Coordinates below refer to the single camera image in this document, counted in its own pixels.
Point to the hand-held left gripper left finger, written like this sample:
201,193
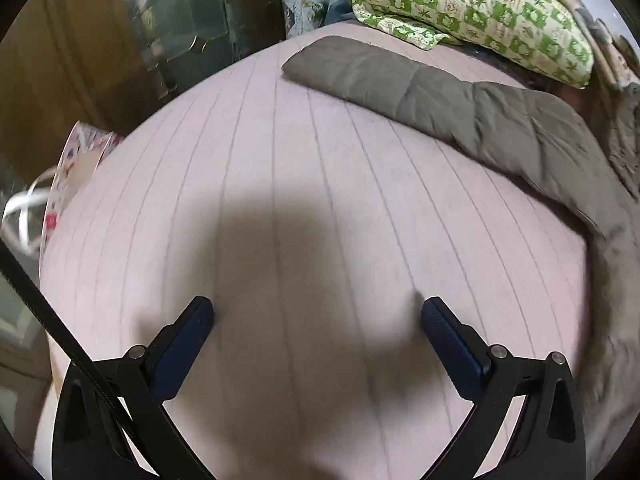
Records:
186,342

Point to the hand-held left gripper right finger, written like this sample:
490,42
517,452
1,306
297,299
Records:
450,347

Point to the grey quilted jacket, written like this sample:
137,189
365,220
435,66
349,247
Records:
500,110

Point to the printed gift bag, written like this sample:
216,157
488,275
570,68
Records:
75,160

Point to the wooden cabinet with glass door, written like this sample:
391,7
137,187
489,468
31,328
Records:
190,20

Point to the green patterned pillow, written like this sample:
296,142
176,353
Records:
475,5

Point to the cream leaf print blanket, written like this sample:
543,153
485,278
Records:
600,35

